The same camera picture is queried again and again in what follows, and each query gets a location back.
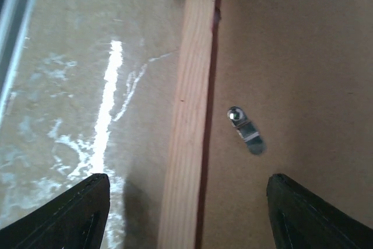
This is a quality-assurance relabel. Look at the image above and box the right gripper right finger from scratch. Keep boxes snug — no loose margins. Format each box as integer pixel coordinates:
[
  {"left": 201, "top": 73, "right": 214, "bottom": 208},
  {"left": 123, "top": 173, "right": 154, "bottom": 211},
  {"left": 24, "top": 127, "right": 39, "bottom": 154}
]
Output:
[{"left": 266, "top": 173, "right": 372, "bottom": 248}]

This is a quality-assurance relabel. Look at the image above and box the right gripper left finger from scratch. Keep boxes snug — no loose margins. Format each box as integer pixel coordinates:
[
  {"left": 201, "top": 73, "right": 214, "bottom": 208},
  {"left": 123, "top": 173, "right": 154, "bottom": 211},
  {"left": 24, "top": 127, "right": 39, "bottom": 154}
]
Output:
[{"left": 1, "top": 173, "right": 110, "bottom": 248}]

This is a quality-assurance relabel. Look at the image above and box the pink picture frame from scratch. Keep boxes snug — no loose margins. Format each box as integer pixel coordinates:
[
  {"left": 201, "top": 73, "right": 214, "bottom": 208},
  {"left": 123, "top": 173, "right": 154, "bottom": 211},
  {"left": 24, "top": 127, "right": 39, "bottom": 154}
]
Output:
[{"left": 157, "top": 0, "right": 219, "bottom": 248}]

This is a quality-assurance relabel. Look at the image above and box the white mat brown backing board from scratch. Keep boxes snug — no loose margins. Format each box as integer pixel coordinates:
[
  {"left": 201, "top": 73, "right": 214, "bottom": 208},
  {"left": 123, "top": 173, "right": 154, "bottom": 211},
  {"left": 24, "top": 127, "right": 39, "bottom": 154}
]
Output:
[{"left": 202, "top": 0, "right": 372, "bottom": 248}]

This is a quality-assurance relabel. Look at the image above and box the aluminium rail platform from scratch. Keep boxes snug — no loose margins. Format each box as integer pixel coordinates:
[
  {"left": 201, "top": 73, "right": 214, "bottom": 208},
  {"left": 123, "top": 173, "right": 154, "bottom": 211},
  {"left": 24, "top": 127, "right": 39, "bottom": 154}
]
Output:
[{"left": 1, "top": 0, "right": 35, "bottom": 115}]

